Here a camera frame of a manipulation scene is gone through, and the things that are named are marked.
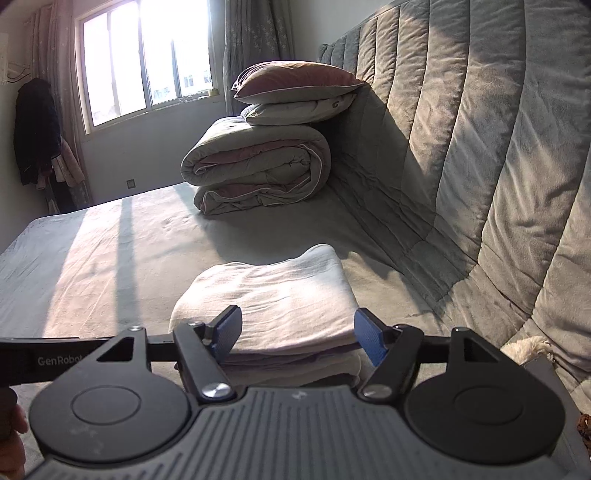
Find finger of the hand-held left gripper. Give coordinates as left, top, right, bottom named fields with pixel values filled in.
left=148, top=344, right=178, bottom=363

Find pale curtain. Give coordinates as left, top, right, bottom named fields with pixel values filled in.
left=28, top=0, right=92, bottom=210

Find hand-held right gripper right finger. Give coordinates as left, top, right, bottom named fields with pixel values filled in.
left=355, top=308, right=504, bottom=400

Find pink grey pillow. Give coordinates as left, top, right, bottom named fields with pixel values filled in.
left=231, top=60, right=365, bottom=104

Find grey quilted headboard cover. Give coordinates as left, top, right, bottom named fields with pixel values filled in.
left=318, top=0, right=591, bottom=462

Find grey patterned curtain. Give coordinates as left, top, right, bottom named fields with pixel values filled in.
left=224, top=0, right=296, bottom=121

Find pink hanging clothes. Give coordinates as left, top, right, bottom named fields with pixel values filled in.
left=46, top=138, right=86, bottom=190

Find folded grey pink duvet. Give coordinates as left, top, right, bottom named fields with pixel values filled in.
left=180, top=116, right=332, bottom=217

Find folded cream garment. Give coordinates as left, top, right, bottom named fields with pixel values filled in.
left=222, top=357, right=362, bottom=388

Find white plush dog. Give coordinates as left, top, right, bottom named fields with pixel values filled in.
left=501, top=336, right=552, bottom=366

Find grey bed sheet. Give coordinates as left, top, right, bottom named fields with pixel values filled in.
left=0, top=181, right=462, bottom=480

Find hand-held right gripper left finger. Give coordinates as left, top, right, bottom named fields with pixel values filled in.
left=95, top=305, right=243, bottom=403

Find dark hanging jacket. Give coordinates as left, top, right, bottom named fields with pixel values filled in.
left=14, top=78, right=63, bottom=186

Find window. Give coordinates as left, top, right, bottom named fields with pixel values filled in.
left=76, top=0, right=220, bottom=134

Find white garment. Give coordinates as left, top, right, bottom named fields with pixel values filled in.
left=168, top=244, right=361, bottom=357

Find person's left hand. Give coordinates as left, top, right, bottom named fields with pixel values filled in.
left=0, top=406, right=29, bottom=480

